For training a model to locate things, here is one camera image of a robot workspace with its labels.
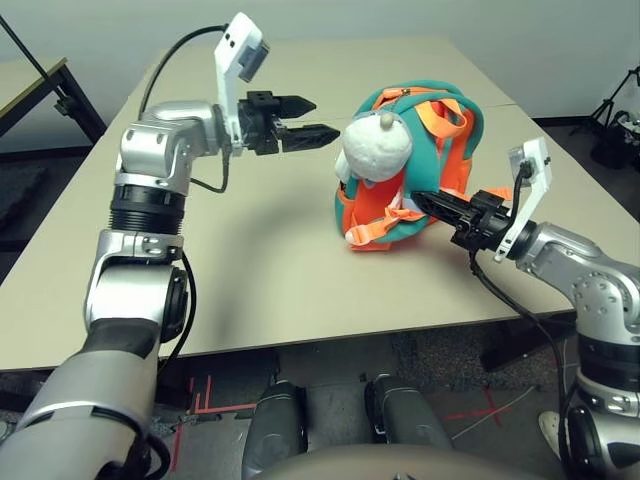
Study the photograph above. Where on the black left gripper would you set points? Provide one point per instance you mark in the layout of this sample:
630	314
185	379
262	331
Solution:
260	125

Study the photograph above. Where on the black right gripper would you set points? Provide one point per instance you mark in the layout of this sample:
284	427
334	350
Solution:
482	222

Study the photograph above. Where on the teal and orange backpack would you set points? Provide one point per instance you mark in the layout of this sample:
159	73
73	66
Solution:
440	150

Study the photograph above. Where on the grey white plush bird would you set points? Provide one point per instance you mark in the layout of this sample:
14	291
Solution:
375	150

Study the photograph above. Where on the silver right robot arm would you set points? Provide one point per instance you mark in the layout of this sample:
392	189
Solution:
595	300

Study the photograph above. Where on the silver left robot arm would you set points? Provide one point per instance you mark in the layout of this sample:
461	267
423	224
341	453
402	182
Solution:
140	240

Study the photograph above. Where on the black table leg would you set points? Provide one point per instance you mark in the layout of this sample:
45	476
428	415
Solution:
505	356

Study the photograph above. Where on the black equipment bag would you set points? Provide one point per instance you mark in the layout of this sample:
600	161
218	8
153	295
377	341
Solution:
617	145

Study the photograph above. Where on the black tripod stand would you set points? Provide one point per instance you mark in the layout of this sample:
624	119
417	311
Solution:
607	102

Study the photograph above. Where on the dark right robot leg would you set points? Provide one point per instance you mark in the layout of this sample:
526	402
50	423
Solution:
405	415

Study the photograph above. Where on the dark robot leg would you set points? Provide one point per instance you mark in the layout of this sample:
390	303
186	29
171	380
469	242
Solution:
405	415
275	430

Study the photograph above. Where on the white shoe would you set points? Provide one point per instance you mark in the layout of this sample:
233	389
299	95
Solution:
552	432

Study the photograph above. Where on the black-framed side table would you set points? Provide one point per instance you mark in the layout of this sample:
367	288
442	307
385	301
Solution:
45	85

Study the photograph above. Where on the grey robot torso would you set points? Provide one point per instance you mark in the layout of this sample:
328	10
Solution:
400	465

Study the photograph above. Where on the dark left robot leg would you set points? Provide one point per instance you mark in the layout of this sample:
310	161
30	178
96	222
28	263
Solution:
275	430

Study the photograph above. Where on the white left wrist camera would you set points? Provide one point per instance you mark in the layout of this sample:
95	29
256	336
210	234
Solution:
235	55

